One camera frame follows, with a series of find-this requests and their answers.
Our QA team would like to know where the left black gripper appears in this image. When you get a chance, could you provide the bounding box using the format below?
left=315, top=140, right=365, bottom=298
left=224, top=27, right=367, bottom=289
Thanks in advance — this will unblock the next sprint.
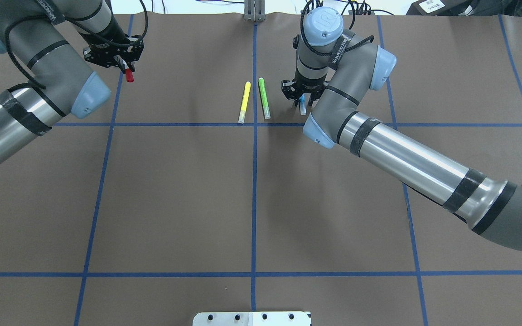
left=92, top=35, right=145, bottom=73

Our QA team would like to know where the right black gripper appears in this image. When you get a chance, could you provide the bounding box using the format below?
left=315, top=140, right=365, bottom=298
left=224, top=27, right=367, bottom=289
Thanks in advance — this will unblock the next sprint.
left=281, top=80, right=329, bottom=109

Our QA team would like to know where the blue highlighter pen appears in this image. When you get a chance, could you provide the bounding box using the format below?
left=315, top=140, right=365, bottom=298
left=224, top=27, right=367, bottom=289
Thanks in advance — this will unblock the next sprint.
left=298, top=94, right=307, bottom=116

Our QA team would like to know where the red capped white marker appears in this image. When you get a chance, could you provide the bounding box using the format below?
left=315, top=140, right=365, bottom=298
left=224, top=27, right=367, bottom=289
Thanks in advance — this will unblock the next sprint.
left=124, top=66, right=135, bottom=83

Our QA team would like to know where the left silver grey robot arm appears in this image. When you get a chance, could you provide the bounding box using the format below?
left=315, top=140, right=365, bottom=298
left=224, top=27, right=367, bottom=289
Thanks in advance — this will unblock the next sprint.
left=0, top=0, right=148, bottom=164

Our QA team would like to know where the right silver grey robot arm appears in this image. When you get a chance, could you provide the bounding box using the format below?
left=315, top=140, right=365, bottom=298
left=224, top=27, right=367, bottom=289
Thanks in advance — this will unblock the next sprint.
left=281, top=3, right=522, bottom=251

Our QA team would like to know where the green highlighter pen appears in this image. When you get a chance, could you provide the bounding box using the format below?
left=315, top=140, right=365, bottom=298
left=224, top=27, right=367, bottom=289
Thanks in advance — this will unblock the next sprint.
left=258, top=77, right=271, bottom=120

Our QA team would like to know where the yellow highlighter pen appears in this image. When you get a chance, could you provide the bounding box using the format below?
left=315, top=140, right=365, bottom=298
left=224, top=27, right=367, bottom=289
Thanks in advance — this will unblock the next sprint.
left=237, top=81, right=252, bottom=124

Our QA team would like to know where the dark box with white label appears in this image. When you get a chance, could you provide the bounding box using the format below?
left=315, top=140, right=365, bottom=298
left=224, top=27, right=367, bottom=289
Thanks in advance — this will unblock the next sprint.
left=406, top=0, right=473, bottom=16

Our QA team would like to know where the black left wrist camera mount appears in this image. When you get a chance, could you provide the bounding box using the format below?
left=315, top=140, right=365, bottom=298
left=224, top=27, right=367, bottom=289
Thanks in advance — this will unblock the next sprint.
left=82, top=46, right=120, bottom=67

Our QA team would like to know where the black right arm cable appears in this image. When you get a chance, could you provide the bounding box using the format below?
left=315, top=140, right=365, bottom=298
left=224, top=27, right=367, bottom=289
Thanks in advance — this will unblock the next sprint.
left=301, top=0, right=376, bottom=58

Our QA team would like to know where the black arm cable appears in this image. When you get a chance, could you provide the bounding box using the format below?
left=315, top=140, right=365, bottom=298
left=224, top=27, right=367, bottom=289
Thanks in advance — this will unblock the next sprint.
left=5, top=0, right=149, bottom=90
left=301, top=0, right=376, bottom=58

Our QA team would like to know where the aluminium frame post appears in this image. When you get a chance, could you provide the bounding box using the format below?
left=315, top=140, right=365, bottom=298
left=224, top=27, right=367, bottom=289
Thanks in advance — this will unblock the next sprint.
left=243, top=0, right=266, bottom=22

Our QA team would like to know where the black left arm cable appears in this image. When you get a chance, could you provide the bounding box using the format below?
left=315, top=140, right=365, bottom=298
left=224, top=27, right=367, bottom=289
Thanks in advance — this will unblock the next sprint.
left=5, top=0, right=149, bottom=90

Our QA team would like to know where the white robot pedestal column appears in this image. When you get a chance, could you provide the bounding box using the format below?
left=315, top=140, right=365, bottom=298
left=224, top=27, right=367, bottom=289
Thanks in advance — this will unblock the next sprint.
left=192, top=311, right=312, bottom=326

